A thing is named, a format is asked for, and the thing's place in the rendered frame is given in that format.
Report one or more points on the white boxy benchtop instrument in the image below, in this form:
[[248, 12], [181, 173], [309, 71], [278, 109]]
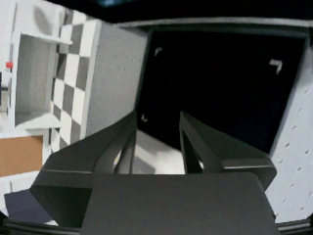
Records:
[[239, 78]]

